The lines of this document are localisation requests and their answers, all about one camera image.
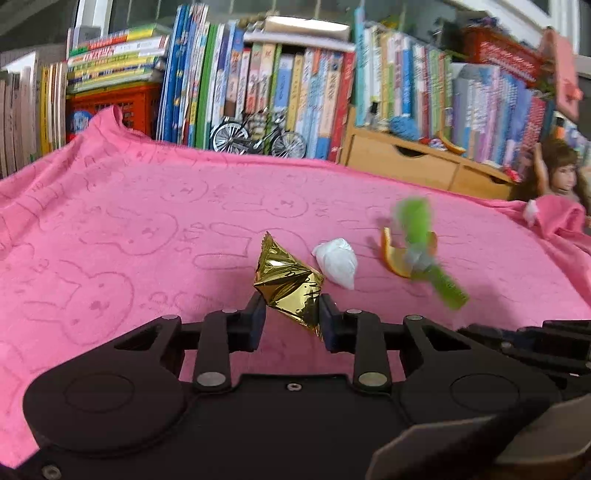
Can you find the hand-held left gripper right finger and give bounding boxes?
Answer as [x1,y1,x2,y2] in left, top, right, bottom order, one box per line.
[320,293,481,393]

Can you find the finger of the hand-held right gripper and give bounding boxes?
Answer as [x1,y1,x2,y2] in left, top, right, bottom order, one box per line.
[542,319,591,344]
[459,324,591,370]

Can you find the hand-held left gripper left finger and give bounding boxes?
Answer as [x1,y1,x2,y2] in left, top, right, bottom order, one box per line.
[113,292,269,393]

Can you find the small gold foil wrapper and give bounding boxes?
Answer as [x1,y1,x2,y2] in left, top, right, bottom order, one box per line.
[252,232,326,342]

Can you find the green twisted snack wrapper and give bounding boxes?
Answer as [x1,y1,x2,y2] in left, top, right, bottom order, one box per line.
[392,196,471,311]

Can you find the row of upright books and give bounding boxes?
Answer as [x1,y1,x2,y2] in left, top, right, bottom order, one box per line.
[156,2,356,162]
[353,7,557,169]

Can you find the flat stack of books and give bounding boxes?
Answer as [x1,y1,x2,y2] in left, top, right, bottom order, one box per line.
[65,24,172,95]

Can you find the row of pale books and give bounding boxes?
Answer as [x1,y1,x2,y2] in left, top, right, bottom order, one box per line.
[0,51,70,178]

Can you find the white crumpled tissue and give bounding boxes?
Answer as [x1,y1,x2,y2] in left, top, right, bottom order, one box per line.
[312,237,359,291]

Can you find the orange peel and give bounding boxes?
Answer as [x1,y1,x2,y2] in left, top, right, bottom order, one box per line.
[379,226,439,278]

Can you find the brown haired doll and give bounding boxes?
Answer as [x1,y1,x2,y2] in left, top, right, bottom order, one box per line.
[508,138,591,222]

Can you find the pink rabbit pattern blanket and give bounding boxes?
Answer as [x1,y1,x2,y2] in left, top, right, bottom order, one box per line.
[0,105,591,469]

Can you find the wooden drawer organizer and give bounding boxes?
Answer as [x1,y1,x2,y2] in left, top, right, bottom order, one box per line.
[338,105,518,200]

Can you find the black toy bicycle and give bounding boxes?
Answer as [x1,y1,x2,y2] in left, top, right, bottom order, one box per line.
[211,108,308,159]

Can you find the yellow curved toy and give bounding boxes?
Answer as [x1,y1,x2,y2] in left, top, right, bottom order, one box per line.
[434,131,467,155]

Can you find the blue yarn ball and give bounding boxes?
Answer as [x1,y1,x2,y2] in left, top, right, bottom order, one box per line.
[389,115,423,140]

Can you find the red plastic crate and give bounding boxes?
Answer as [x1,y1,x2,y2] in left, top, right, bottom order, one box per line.
[65,82,162,144]

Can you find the pink storage box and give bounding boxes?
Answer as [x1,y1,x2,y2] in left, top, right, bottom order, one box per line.
[538,28,581,118]

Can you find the red plastic basket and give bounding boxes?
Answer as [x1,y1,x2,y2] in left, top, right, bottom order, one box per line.
[462,27,546,86]

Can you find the beige flat box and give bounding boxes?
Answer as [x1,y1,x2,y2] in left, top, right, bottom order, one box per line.
[263,15,352,42]

